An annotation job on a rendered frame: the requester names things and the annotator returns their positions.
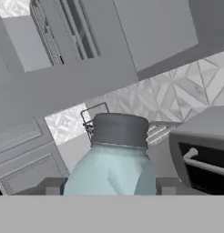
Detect grey wall cabinet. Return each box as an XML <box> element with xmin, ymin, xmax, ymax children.
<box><xmin>0</xmin><ymin>0</ymin><xmax>224</xmax><ymax>135</ymax></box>

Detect grey wire rack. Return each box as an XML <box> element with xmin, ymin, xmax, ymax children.
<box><xmin>80</xmin><ymin>102</ymin><xmax>182</xmax><ymax>147</ymax></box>

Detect grey toaster oven handle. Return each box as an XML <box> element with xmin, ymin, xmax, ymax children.
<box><xmin>182</xmin><ymin>147</ymin><xmax>224</xmax><ymax>177</ymax></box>

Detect grey panelled cabinet door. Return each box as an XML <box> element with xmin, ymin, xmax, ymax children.
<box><xmin>0</xmin><ymin>116</ymin><xmax>55</xmax><ymax>167</ymax></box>
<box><xmin>0</xmin><ymin>141</ymin><xmax>71</xmax><ymax>196</ymax></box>

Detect grey toaster oven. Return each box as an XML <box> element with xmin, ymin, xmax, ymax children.
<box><xmin>168</xmin><ymin>105</ymin><xmax>224</xmax><ymax>196</ymax></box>

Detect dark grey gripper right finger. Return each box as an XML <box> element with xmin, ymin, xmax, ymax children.
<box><xmin>155</xmin><ymin>177</ymin><xmax>209</xmax><ymax>196</ymax></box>

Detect open grey wall cabinet door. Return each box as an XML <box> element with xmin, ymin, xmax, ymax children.
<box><xmin>0</xmin><ymin>0</ymin><xmax>65</xmax><ymax>74</ymax></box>

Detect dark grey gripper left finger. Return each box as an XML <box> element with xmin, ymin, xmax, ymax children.
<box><xmin>14</xmin><ymin>177</ymin><xmax>68</xmax><ymax>196</ymax></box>

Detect pale blue bottle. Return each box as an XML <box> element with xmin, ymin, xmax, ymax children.
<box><xmin>63</xmin><ymin>112</ymin><xmax>158</xmax><ymax>196</ymax></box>

